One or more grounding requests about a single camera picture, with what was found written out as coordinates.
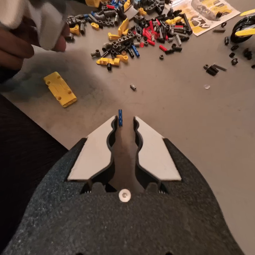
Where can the yellow printed instruction booklet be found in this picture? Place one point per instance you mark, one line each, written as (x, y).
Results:
(211, 20)

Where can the black and yellow wheel assembly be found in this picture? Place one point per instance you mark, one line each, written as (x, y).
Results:
(242, 23)

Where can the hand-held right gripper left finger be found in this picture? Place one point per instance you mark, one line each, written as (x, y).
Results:
(93, 155)

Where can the pile of building toy parts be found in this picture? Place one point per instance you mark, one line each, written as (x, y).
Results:
(123, 39)

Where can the yellow rectangular panel piece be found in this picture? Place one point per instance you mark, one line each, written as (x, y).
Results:
(59, 89)

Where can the small clear round piece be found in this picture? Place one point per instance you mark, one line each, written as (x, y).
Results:
(207, 86)

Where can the scattered small black connector pieces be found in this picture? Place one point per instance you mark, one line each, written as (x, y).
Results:
(234, 61)

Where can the small grey bush piece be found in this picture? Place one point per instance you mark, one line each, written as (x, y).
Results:
(133, 87)

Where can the black connector with grey axle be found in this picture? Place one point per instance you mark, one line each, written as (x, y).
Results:
(212, 70)

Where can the person's left hand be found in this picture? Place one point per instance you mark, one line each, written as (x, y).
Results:
(14, 45)

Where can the blue connector pin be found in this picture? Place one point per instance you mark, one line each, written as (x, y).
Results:
(120, 117)

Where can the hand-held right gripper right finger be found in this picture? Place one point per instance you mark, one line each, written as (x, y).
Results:
(155, 157)

